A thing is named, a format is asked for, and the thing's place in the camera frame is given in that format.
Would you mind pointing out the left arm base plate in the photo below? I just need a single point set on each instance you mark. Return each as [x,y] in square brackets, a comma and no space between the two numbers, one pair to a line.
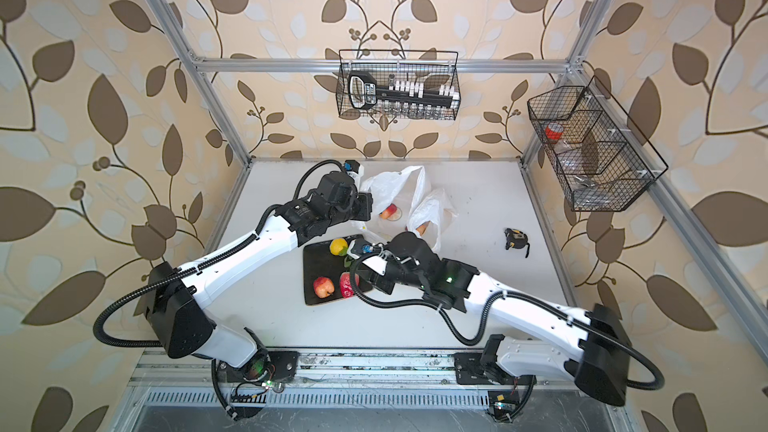
[265,366]

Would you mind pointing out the white plastic bag lemon print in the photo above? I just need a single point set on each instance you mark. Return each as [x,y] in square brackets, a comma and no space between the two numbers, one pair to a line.
[411,190]

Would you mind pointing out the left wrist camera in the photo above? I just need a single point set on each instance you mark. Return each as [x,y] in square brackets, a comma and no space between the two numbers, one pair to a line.
[352,167]

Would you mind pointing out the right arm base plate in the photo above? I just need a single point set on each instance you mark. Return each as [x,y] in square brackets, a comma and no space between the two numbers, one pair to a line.
[478,369]

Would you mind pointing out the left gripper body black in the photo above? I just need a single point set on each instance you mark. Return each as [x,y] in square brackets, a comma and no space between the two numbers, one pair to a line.
[356,207]

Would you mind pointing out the small yellow fake lemon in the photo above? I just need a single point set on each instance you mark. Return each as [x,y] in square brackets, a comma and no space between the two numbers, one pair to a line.
[339,247]

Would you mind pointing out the red fake apple large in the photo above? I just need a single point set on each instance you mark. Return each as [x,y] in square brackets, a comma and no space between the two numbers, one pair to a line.
[323,287]

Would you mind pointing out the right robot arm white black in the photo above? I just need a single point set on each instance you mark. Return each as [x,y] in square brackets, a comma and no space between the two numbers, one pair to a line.
[522,334]

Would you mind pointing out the black square tray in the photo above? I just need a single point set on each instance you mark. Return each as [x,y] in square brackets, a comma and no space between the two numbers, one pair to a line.
[326,275]

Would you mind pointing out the black wire basket wall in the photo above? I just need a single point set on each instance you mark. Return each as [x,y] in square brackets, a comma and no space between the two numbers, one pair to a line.
[432,66]
[614,161]

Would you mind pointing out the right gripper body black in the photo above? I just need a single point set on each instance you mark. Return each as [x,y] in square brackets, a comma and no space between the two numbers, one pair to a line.
[395,274]

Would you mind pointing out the black wire basket back wall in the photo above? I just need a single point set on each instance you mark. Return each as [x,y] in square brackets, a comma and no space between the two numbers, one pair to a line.
[432,66]

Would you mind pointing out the black wire basket right wall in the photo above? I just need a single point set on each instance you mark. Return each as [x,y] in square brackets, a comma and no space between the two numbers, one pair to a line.
[614,161]

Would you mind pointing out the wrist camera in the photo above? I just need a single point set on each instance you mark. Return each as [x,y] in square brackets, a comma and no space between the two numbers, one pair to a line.
[352,167]
[359,247]

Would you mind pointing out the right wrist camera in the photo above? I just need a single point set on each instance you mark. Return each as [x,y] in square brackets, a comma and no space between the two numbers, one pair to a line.
[359,247]

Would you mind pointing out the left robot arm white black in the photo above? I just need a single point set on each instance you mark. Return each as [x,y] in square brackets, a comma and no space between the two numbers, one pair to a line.
[174,300]

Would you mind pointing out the red capped clear bottle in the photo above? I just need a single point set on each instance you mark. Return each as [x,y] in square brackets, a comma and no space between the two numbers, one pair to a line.
[554,134]

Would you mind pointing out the black socket tool set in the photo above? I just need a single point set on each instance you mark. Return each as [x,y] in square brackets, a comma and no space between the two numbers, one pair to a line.
[365,93]

